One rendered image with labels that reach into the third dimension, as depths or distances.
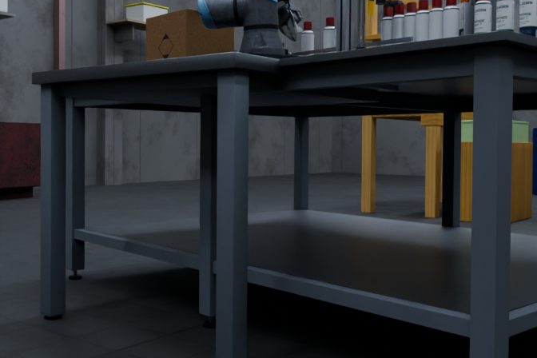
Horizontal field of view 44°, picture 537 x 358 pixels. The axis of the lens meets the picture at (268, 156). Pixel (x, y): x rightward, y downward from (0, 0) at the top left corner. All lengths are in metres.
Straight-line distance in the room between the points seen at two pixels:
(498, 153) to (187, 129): 9.44
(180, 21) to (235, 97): 1.01
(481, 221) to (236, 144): 0.64
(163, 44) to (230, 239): 1.23
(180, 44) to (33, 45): 6.46
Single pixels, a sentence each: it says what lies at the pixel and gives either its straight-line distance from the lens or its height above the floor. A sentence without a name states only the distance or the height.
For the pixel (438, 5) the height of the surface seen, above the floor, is 1.06.
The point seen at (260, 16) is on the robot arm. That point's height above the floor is 1.01.
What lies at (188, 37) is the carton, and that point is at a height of 1.01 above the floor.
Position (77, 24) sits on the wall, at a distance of 9.49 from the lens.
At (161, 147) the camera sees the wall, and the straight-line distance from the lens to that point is 10.35.
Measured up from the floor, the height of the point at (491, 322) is 0.23.
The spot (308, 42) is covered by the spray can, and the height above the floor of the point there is 1.00.
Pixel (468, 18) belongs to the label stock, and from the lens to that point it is 2.34.
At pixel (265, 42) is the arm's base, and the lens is 2.16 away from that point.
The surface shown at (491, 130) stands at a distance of 1.47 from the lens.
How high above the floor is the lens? 0.60
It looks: 1 degrees down
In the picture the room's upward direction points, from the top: 1 degrees clockwise
